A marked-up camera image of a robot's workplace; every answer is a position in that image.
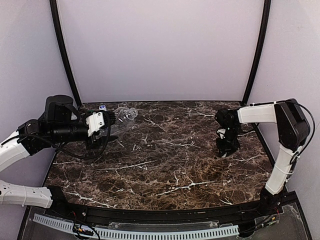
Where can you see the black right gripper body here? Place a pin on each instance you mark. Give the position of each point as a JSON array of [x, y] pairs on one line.
[[227, 143]]

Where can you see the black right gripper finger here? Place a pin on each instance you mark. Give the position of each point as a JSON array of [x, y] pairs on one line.
[[222, 153], [231, 150]]

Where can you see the black right corner frame post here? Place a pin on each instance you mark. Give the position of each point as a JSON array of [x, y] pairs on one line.
[[258, 51]]

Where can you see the black front table rail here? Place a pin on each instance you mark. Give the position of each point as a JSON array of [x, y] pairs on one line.
[[237, 214]]

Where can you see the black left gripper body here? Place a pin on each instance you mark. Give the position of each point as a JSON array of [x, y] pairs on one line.
[[90, 139]]

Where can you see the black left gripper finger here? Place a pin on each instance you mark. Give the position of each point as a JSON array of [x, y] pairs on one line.
[[109, 118], [105, 139]]

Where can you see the white slotted cable duct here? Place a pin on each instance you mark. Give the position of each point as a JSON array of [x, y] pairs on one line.
[[101, 233]]

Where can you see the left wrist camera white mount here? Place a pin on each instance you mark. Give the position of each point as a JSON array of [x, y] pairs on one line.
[[95, 122]]

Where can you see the black corner frame post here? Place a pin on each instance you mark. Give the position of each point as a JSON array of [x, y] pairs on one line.
[[63, 51], [258, 51]]

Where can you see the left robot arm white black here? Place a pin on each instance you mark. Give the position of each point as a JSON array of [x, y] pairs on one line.
[[61, 126]]

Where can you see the black left corner frame post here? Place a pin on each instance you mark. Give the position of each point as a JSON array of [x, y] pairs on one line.
[[63, 51]]

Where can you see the Pocari Sweat bottle white cap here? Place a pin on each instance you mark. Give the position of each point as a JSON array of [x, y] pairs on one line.
[[102, 108]]

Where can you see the clear plastic bottle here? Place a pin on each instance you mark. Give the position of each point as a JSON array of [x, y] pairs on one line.
[[125, 120]]

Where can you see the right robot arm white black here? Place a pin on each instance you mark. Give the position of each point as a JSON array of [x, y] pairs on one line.
[[294, 135]]

